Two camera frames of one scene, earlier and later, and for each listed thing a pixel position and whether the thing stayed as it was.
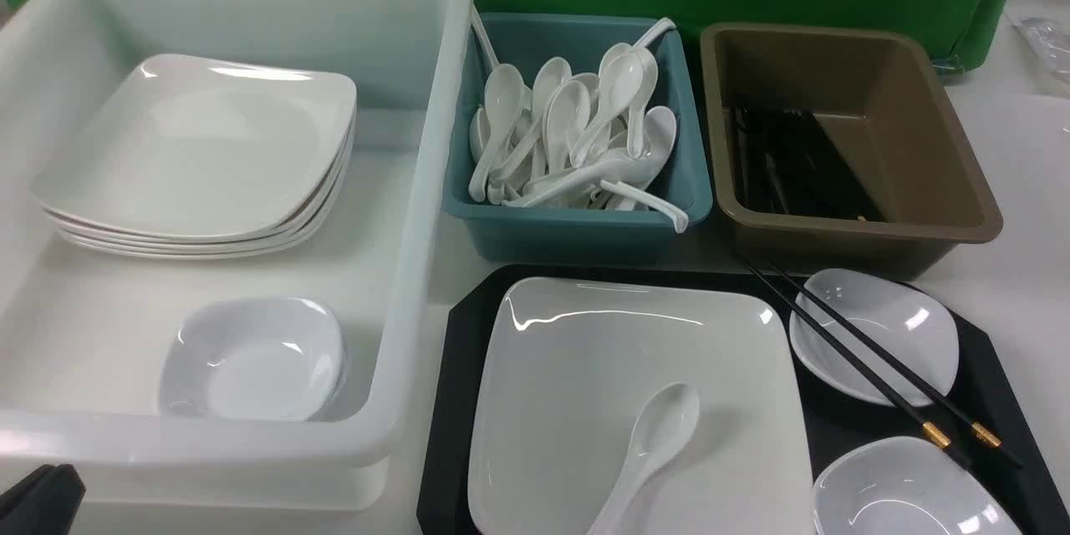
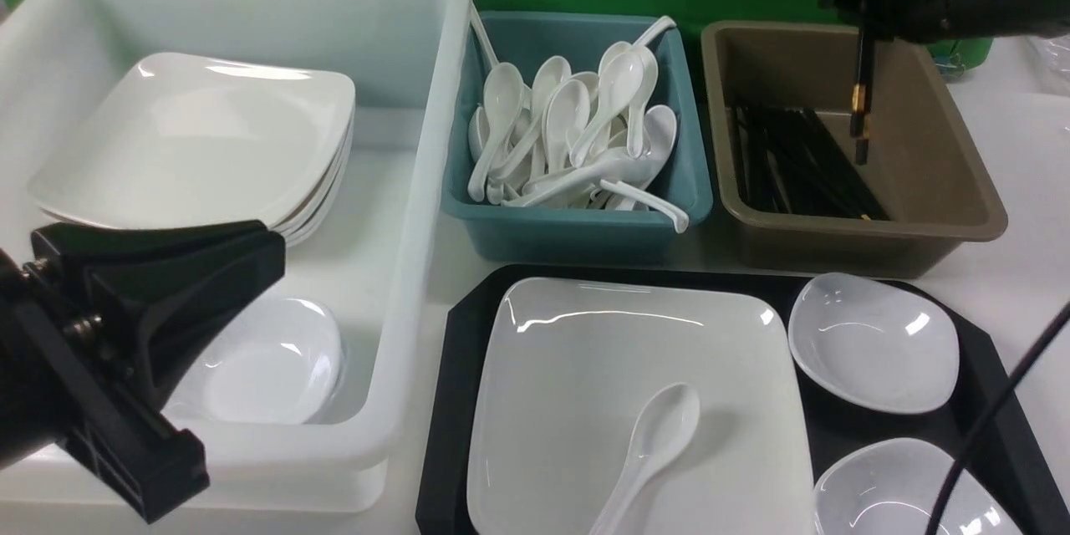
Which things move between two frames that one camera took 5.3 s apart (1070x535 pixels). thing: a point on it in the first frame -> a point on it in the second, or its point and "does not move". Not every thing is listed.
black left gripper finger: [43, 501] -> [167, 287]
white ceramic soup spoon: [662, 428] does not move
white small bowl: [909, 486] does not move
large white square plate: [564, 371] does not move
